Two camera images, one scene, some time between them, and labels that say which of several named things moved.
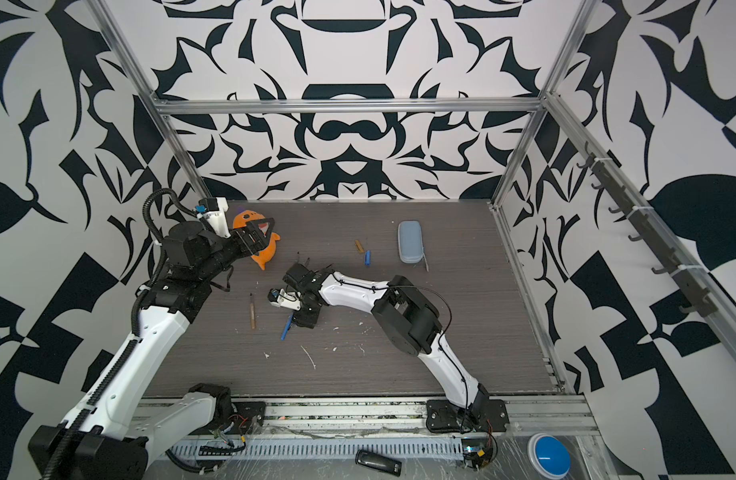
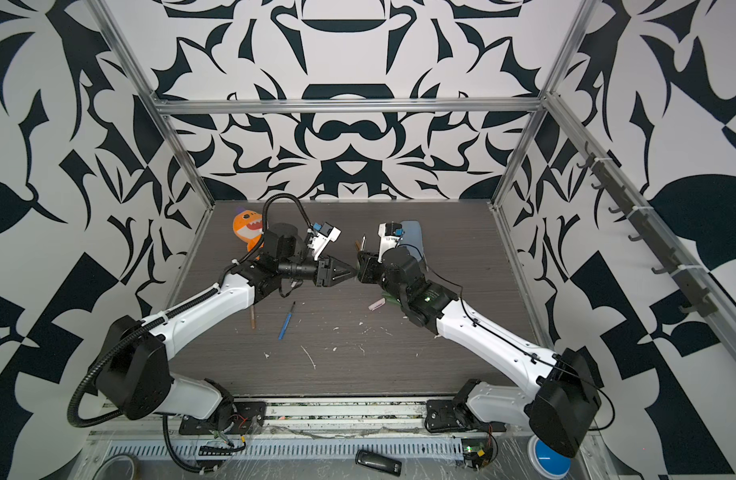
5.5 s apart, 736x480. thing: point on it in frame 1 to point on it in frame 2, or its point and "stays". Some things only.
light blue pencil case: x=410 y=242 stays
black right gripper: x=305 y=320 to x=369 y=272
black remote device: x=377 y=462 stays
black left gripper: x=246 y=247 to x=326 y=268
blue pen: x=287 y=326 stays
